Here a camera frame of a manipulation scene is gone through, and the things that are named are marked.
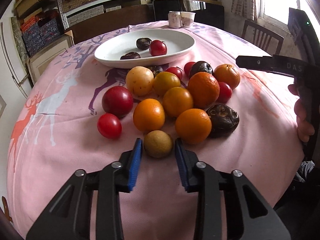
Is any large mandarin orange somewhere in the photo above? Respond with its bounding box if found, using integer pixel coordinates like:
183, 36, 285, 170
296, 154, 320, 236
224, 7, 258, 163
187, 72, 220, 109

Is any dark purple fruit back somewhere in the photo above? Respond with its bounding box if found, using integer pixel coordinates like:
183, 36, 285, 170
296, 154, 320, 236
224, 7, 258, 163
189, 61, 213, 78

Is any large wrinkled dark fruit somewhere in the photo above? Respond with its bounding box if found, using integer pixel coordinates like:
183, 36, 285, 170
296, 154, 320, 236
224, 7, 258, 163
206, 103, 240, 138

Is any small red tomato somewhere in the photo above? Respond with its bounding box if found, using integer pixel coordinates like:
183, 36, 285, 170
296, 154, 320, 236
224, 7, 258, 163
97, 113, 122, 140

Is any small brown round fruit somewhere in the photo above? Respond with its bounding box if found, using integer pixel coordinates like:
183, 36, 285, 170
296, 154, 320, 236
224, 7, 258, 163
143, 130, 173, 158

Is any pale yellow round fruit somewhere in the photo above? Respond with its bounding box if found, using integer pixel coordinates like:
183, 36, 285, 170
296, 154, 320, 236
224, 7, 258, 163
125, 66, 154, 96

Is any large red plum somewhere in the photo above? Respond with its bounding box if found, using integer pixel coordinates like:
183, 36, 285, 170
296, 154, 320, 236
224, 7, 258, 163
101, 86, 133, 118

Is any yellow-green orange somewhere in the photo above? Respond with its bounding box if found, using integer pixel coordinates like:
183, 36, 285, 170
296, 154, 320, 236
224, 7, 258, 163
153, 72, 181, 96

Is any person's right hand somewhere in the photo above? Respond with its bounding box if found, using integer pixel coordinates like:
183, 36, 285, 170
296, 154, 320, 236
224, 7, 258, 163
294, 99, 315, 142

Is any wooden chair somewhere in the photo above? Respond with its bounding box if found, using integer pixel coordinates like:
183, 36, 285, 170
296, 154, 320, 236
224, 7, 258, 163
241, 20, 284, 55

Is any white paper cup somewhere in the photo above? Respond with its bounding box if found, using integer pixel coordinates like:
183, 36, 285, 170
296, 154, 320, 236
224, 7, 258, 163
181, 11, 195, 28

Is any pink drink can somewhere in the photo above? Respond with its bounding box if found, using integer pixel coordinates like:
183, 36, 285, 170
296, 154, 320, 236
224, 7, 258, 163
168, 11, 182, 29

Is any red plum in plate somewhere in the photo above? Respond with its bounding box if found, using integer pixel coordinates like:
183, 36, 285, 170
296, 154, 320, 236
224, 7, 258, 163
149, 40, 168, 56

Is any dark cabinet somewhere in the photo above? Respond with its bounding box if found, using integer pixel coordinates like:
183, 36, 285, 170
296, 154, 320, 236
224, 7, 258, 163
67, 0, 225, 43

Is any dark plum in plate back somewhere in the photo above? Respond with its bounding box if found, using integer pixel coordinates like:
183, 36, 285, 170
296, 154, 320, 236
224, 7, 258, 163
136, 37, 152, 50

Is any dark plum in plate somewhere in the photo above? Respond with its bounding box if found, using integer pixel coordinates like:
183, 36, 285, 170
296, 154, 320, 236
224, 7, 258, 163
136, 37, 152, 50
120, 51, 140, 60

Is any dark plum in plate front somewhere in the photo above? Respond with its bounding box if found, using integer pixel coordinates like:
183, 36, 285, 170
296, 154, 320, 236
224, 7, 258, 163
120, 51, 140, 60

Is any white oval plate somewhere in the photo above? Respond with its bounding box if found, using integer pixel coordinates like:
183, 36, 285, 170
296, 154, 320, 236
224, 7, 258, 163
94, 29, 196, 69

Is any framed picture leaning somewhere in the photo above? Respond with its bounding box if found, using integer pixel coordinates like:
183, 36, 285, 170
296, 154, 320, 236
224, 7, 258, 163
27, 30, 74, 85

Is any stack of blue patterned boxes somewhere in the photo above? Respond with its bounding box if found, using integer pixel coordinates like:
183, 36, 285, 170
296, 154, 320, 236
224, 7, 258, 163
22, 18, 61, 56

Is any window with frame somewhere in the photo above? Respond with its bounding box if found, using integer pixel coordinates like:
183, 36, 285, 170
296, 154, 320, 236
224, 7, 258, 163
256, 0, 319, 32

